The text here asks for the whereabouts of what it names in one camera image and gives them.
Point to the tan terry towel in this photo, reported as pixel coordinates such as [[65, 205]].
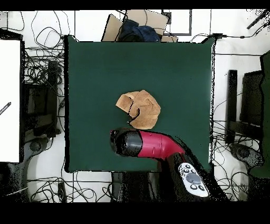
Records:
[[145, 109]]

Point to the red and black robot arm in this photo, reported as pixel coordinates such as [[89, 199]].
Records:
[[156, 145]]

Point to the dark green table cloth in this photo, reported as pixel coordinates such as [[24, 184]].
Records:
[[95, 84]]

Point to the dark blue garment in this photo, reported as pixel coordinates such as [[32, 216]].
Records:
[[145, 32]]

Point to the brown cardboard box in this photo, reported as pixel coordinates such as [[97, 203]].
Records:
[[151, 19]]

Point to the black chair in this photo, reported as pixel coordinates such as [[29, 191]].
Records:
[[40, 101], [232, 95]]

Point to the grey office chair base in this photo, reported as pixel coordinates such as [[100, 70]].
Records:
[[244, 152], [34, 146]]

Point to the black power strip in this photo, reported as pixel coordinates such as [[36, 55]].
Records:
[[62, 191]]

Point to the black power adapter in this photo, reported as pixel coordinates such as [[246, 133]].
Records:
[[218, 35]]

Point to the black strip with white marks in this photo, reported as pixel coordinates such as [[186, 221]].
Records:
[[6, 107]]

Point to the white desk top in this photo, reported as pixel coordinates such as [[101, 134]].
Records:
[[10, 74]]

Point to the green cloth over furniture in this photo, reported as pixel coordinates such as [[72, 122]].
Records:
[[266, 105]]

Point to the black tripod leg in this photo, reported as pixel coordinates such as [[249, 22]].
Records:
[[257, 19]]

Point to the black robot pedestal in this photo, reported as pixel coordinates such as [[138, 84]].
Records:
[[135, 186]]

